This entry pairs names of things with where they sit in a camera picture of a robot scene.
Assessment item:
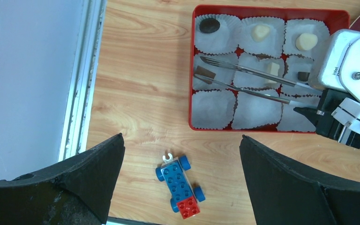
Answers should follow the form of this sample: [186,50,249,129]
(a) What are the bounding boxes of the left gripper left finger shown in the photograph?
[0,134,125,225]

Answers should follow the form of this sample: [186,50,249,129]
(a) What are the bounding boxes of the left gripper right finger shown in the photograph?
[240,135,360,225]

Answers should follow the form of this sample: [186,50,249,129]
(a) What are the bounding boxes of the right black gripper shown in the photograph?
[293,89,360,149]

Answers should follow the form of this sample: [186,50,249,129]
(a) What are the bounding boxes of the small dark round chocolate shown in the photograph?
[297,71,310,82]

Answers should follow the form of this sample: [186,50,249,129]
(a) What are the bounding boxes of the white brown chocolate bar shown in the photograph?
[264,62,280,85]

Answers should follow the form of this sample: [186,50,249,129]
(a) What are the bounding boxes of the metal tongs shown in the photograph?
[194,56,322,109]

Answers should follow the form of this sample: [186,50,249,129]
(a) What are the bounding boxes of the white heart chocolate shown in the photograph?
[295,33,318,51]

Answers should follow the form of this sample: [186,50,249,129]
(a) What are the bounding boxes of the red chocolate box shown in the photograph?
[188,5,351,131]

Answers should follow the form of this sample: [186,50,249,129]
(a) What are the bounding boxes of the white chocolate piece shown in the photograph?
[251,24,271,42]

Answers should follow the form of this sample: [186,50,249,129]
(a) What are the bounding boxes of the dark square chocolate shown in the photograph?
[194,66,216,84]

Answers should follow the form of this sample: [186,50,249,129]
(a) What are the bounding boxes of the dark oval chocolate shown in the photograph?
[199,18,221,34]

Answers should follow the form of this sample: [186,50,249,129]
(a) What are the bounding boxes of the blue red toy car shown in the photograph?
[155,153,206,219]

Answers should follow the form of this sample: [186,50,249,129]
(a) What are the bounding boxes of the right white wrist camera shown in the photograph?
[308,29,360,102]

